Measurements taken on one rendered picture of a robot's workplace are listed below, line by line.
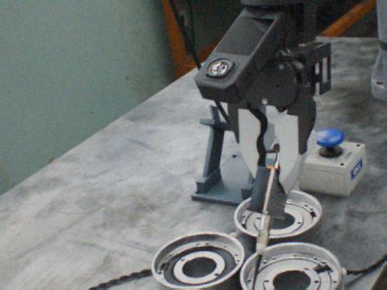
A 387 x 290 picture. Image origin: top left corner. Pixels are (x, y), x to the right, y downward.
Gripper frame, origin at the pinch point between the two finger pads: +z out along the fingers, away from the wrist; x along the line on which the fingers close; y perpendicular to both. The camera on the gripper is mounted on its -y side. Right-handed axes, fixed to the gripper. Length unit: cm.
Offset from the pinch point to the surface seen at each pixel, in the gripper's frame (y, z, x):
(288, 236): 3.8, 8.1, 0.3
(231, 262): -1.4, 10.1, 4.7
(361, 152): 24.9, 4.9, 0.2
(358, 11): 274, 26, 103
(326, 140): 20.6, 2.3, 3.2
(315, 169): 19.4, 6.2, 4.3
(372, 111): 46.0, 5.7, 6.8
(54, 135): 117, 54, 165
